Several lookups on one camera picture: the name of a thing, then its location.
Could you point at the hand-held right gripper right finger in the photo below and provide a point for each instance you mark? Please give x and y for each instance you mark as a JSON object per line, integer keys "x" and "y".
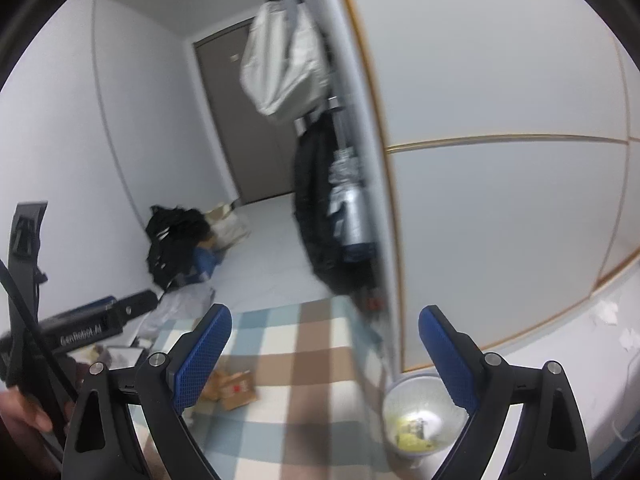
{"x": 445, "y": 360}

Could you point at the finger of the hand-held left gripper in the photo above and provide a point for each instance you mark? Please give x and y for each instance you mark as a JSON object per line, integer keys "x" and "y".
{"x": 137, "y": 304}

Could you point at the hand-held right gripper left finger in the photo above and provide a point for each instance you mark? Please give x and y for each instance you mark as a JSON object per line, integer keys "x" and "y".
{"x": 200, "y": 355}

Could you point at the white bowl with food scraps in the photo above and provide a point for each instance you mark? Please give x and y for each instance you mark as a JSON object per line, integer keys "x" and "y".
{"x": 415, "y": 400}

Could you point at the person's left hand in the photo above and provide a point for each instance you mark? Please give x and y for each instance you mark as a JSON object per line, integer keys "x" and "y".
{"x": 22, "y": 410}

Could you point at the grey plastic mailer bag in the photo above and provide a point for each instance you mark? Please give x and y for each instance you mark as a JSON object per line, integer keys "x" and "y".
{"x": 180, "y": 305}

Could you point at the brown cardboard piece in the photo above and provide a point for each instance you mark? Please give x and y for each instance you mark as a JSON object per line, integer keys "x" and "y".
{"x": 237, "y": 390}

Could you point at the black clothes pile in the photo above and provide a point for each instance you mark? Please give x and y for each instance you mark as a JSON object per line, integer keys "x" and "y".
{"x": 172, "y": 240}

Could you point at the checkered floor mat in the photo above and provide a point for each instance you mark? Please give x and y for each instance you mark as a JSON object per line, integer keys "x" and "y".
{"x": 300, "y": 340}

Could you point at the beige tote bag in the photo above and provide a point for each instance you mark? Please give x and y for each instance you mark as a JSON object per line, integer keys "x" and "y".
{"x": 232, "y": 230}

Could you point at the crumpled white tissue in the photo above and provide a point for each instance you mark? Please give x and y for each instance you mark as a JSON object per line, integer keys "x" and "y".
{"x": 606, "y": 312}
{"x": 631, "y": 339}

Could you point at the silver folded umbrella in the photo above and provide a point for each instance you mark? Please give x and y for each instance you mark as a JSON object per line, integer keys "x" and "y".
{"x": 350, "y": 210}

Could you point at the black backpack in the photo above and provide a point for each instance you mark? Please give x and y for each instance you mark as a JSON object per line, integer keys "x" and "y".
{"x": 312, "y": 200}

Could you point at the brown door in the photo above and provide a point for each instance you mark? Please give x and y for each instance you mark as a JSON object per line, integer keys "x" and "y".
{"x": 235, "y": 125}

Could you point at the white hanging bag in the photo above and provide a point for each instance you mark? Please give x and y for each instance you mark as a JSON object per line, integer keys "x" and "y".
{"x": 280, "y": 70}

